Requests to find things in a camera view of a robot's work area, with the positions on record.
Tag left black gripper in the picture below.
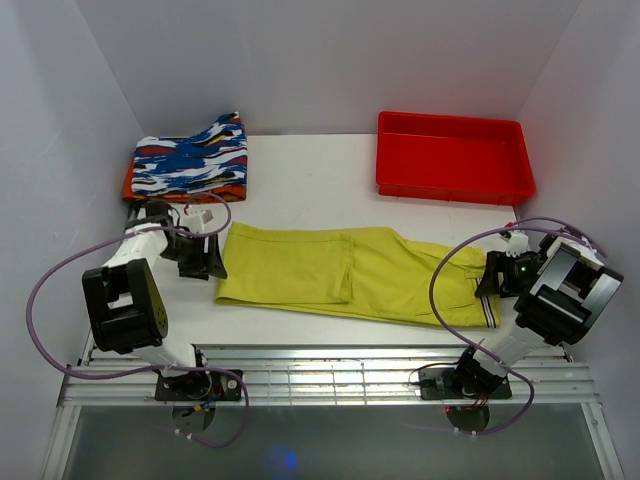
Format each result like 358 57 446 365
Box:
160 232 228 280

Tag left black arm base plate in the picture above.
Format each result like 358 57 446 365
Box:
154 372 241 403

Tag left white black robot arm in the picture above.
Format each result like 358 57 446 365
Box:
82 201 227 400

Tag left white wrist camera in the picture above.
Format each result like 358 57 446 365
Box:
181 209 215 238

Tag red plastic tray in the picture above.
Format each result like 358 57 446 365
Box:
375 111 536 207

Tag purple cable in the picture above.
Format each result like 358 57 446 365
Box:
24 191 250 449
399 215 609 436

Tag aluminium rail frame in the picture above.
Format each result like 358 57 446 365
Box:
39 199 626 480

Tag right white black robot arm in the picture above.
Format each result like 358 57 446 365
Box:
451 235 623 397

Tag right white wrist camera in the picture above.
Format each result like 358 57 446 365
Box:
501 230 529 258

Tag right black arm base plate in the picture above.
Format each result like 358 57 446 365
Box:
418 367 512 400

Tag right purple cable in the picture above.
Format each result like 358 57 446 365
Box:
399 215 609 436

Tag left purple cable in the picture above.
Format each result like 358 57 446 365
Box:
24 191 250 449

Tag yellow-green trousers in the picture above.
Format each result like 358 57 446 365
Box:
214 223 500 328

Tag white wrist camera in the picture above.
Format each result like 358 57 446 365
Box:
181 209 215 238
501 230 529 258

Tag folded multicolour patterned trousers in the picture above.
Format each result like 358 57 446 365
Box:
122 111 249 203

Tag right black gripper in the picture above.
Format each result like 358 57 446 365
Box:
474 250 546 298

